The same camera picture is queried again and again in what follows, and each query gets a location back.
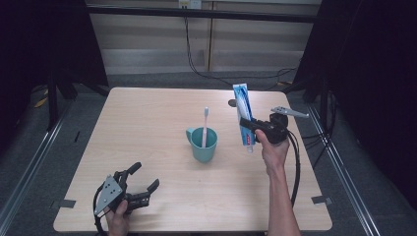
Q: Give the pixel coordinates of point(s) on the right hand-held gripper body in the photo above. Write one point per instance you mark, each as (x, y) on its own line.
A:
(277, 129)

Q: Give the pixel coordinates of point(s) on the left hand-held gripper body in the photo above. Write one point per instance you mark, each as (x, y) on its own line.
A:
(109, 193)

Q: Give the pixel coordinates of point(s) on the blue and white toothpaste tube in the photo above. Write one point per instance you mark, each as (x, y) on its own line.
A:
(242, 101)

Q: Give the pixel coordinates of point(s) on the pink toothbrush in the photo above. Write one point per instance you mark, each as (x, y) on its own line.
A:
(205, 128)

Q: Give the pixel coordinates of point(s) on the teal cup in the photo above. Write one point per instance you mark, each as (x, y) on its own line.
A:
(203, 154)

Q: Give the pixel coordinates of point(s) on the person's right hand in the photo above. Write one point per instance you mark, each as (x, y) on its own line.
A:
(275, 155)

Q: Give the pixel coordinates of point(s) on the person's left hand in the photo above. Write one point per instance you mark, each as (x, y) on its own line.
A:
(118, 221)

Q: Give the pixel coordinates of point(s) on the dark round table grommet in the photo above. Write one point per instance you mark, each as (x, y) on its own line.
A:
(231, 103)

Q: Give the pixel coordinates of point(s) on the grey tape strip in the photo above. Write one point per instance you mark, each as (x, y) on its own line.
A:
(323, 200)
(64, 204)

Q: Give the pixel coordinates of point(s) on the black metal stand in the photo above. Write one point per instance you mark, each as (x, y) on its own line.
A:
(52, 101)

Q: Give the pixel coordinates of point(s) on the black curtain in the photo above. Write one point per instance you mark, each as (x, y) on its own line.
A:
(377, 82)
(39, 39)

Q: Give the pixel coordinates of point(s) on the black horizontal metal bar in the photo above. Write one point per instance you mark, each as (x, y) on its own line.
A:
(147, 12)

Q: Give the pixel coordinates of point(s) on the silver floor rail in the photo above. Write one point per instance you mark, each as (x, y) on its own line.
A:
(341, 170)
(29, 165)

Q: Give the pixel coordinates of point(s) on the white wall power outlet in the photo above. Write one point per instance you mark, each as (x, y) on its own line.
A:
(190, 4)

